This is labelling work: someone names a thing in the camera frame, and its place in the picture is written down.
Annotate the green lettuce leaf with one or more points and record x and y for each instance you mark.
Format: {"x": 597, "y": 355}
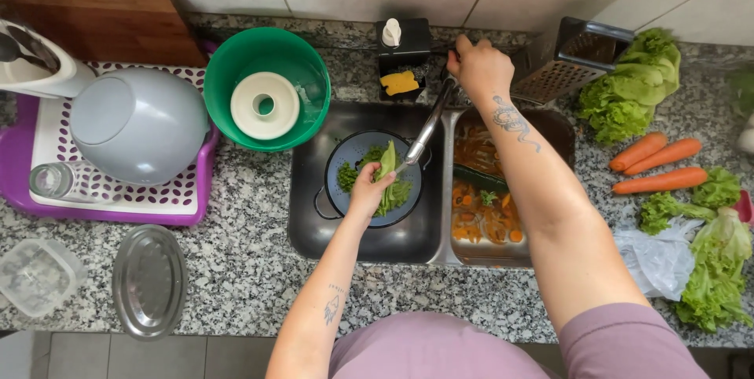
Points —
{"x": 389, "y": 181}

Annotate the white kitchen appliance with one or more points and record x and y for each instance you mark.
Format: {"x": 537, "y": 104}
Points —
{"x": 32, "y": 67}

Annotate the clear drinking glass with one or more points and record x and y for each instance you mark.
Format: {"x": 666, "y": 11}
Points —
{"x": 56, "y": 181}

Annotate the person's right fingers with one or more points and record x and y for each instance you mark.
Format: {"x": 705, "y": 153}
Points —
{"x": 465, "y": 49}

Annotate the orange carrot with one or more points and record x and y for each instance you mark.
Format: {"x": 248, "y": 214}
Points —
{"x": 637, "y": 150}
{"x": 664, "y": 156}
{"x": 660, "y": 180}

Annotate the stainless steel double sink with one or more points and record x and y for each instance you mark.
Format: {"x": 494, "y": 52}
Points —
{"x": 365, "y": 243}

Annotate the long lettuce bunch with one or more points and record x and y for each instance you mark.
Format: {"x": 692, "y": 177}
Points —
{"x": 718, "y": 273}

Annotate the person's mauve shirt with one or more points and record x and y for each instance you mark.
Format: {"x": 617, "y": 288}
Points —
{"x": 447, "y": 349}

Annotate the lettuce pieces in colander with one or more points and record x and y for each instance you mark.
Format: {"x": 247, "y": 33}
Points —
{"x": 348, "y": 175}

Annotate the green plastic bowl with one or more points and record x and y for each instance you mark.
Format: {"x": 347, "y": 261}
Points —
{"x": 235, "y": 81}

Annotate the clear plastic container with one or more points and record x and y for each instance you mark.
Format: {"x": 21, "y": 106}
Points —
{"x": 36, "y": 276}

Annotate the oval metal platter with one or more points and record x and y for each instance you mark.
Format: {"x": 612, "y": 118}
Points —
{"x": 149, "y": 282}

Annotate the small lettuce leaf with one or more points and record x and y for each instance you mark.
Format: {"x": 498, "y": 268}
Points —
{"x": 717, "y": 189}

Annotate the blue enamel colander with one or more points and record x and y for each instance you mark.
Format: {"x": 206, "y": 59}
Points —
{"x": 371, "y": 178}

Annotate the large lettuce head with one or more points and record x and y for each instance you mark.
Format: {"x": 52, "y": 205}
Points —
{"x": 630, "y": 87}

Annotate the person's left hand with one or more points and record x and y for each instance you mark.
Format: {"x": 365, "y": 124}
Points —
{"x": 366, "y": 193}

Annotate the white plastic bag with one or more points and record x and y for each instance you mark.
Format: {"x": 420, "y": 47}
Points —
{"x": 654, "y": 261}

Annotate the wooden cutting board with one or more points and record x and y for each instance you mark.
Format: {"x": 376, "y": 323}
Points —
{"x": 88, "y": 14}

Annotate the curly lettuce leaf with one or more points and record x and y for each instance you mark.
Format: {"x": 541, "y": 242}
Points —
{"x": 663, "y": 211}

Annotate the grey plastic bowl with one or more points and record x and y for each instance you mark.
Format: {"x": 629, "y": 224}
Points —
{"x": 138, "y": 125}

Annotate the pile of vegetable peels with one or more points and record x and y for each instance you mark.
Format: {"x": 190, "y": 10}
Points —
{"x": 480, "y": 214}

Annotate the purple dish drainer tray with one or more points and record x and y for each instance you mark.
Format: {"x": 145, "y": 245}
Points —
{"x": 17, "y": 173}

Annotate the metal box grater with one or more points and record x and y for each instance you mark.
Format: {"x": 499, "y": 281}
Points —
{"x": 559, "y": 67}

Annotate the dark green zucchini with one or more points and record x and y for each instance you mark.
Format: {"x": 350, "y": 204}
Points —
{"x": 478, "y": 177}

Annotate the yellow sponge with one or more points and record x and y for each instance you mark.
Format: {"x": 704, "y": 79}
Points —
{"x": 399, "y": 82}

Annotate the person's right hand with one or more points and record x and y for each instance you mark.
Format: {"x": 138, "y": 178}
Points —
{"x": 483, "y": 70}

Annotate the chrome sink faucet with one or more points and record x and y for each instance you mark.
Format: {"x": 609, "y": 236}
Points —
{"x": 431, "y": 123}

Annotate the black soap dispenser holder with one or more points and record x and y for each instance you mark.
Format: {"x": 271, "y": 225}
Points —
{"x": 412, "y": 43}

